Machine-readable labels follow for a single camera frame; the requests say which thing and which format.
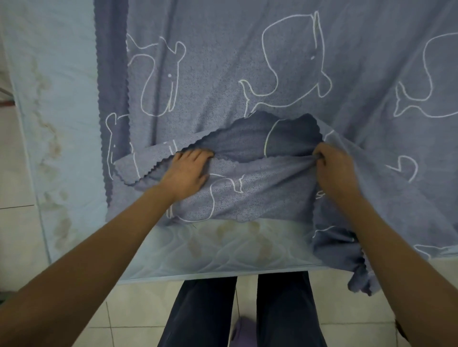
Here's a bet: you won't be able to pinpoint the person's left hand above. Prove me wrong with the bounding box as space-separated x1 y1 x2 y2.
159 148 215 204

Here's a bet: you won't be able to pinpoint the person's right hand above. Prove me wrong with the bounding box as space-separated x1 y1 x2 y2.
312 142 362 202

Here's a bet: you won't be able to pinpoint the blue whale print blanket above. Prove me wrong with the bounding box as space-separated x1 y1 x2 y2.
94 0 458 296

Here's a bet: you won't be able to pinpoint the person's left forearm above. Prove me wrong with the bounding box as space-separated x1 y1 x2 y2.
0 182 179 347

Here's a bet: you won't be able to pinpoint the person's right forearm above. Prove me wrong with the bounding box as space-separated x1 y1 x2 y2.
334 191 458 347

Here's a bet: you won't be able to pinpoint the dark blue trousers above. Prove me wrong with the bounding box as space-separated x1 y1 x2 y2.
157 271 328 347

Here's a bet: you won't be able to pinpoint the purple slipper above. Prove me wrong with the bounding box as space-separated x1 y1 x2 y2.
229 316 259 347

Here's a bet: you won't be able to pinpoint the stained light blue mattress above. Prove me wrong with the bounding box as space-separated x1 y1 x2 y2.
0 0 324 285

